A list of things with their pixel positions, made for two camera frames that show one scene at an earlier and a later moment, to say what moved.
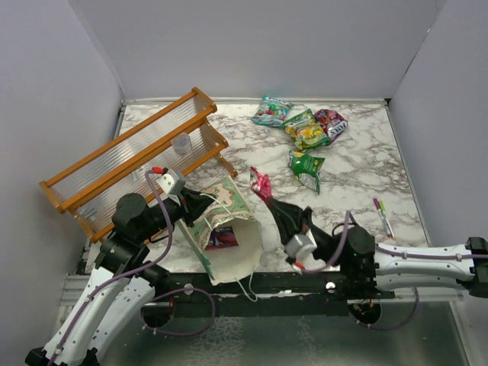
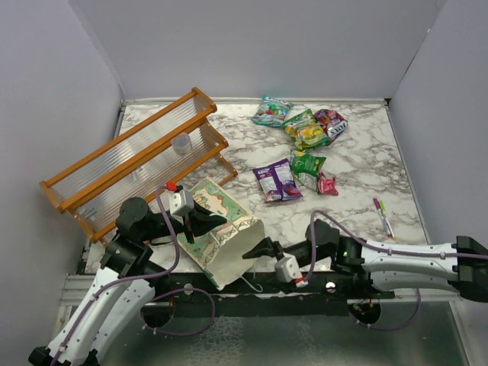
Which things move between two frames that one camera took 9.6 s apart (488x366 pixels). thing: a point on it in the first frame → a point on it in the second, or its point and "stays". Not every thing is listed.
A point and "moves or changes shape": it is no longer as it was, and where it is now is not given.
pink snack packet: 261,184 → 327,186
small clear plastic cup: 181,144 stays
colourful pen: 380,207 stays
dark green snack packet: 306,168 stays
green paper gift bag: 223,205 moves or changes shape
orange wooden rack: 182,135 stays
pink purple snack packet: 332,121 stays
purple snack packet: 222,237 → 277,181
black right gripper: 300,220 → 266,246
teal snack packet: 271,112 stays
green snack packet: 304,132 stays
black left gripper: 193,204 → 200,221
